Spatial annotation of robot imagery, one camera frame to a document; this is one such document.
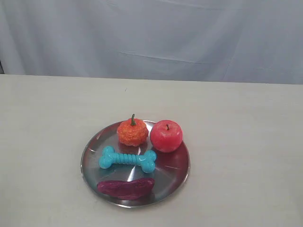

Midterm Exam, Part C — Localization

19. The orange toy pumpkin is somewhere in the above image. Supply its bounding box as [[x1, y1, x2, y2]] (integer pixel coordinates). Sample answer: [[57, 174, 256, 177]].
[[117, 114, 149, 147]]

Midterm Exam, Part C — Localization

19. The purple toy meat slice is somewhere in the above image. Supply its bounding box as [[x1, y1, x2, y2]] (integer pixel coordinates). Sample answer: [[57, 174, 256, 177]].
[[97, 178, 155, 200]]

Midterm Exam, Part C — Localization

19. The round stainless steel plate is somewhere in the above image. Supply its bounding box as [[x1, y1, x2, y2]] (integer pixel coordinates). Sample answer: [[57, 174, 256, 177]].
[[80, 122, 190, 208]]

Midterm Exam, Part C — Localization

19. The turquoise toy bone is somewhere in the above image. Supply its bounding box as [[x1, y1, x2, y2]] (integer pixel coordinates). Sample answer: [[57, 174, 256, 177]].
[[98, 146, 157, 174]]

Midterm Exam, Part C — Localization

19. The white backdrop cloth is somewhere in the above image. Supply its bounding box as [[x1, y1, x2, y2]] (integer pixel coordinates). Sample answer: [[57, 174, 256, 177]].
[[0, 0, 303, 84]]

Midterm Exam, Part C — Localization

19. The red toy apple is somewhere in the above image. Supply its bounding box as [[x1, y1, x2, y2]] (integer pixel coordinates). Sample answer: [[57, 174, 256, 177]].
[[150, 120, 183, 153]]

